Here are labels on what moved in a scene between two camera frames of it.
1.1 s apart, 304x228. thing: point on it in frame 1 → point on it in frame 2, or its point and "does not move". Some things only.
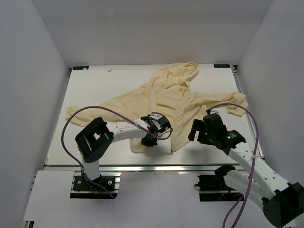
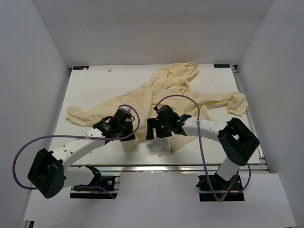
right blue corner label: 222,66 does not move
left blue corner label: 80,67 does not move
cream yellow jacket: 168,92 does not move
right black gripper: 198,125 → 153,123
